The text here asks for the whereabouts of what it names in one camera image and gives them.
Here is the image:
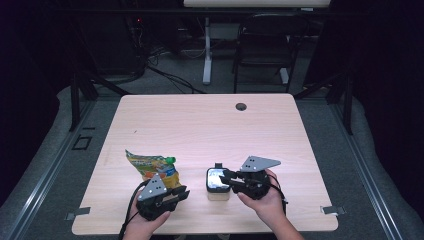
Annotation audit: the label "person's right hand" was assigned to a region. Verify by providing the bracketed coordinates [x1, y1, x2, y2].
[236, 168, 285, 232]

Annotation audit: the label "person's left hand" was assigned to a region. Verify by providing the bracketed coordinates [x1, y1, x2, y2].
[124, 199, 172, 240]

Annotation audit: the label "aluminium floor rail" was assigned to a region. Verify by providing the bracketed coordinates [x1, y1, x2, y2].
[4, 99, 98, 240]
[328, 98, 405, 240]

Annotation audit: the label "white desk top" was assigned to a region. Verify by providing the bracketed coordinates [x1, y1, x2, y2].
[183, 0, 333, 9]

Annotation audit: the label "black folding chair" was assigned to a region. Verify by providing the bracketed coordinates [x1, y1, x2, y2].
[231, 13, 310, 95]

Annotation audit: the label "short white desk leg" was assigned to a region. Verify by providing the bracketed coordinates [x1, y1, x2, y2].
[279, 67, 291, 85]

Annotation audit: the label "small clear container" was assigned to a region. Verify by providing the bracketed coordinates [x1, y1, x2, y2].
[205, 162, 232, 202]

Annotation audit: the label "grey tape strip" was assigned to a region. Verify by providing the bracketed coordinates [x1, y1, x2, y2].
[320, 205, 347, 216]
[64, 206, 92, 222]

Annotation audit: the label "dark equipment with red light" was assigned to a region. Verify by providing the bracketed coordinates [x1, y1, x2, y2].
[124, 15, 148, 76]

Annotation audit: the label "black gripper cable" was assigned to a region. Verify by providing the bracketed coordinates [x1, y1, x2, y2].
[117, 179, 150, 240]
[266, 173, 289, 215]

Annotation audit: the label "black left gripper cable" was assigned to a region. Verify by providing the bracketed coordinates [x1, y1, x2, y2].
[117, 179, 150, 240]

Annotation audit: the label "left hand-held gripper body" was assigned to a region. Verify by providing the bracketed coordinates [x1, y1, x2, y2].
[135, 172, 178, 222]

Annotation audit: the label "black floor cables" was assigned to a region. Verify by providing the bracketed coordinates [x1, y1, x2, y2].
[145, 49, 206, 95]

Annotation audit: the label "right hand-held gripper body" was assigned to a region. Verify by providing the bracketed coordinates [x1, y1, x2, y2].
[232, 155, 282, 201]

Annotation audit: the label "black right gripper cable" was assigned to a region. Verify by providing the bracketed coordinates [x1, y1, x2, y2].
[266, 173, 289, 215]

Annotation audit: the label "black metal stand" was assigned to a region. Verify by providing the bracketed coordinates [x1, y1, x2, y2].
[293, 71, 355, 136]
[67, 71, 132, 133]

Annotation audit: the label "yellow green snack packet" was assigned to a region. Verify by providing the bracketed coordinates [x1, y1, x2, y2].
[124, 148, 183, 190]

